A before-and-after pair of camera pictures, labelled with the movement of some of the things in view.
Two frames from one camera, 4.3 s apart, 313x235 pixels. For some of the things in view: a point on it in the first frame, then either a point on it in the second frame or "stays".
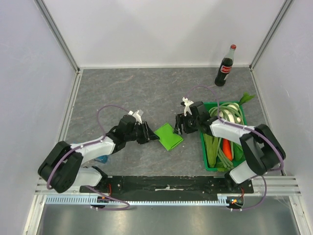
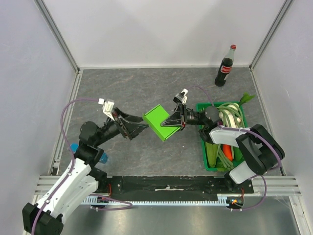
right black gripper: x=184 y=124 → x=183 y=116
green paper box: x=167 y=137 → x=154 y=117
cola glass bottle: x=226 y=67 stays
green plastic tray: x=220 y=154 stays
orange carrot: x=227 y=149 stays
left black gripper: x=147 y=133 → x=129 y=129
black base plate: x=168 y=186 stays
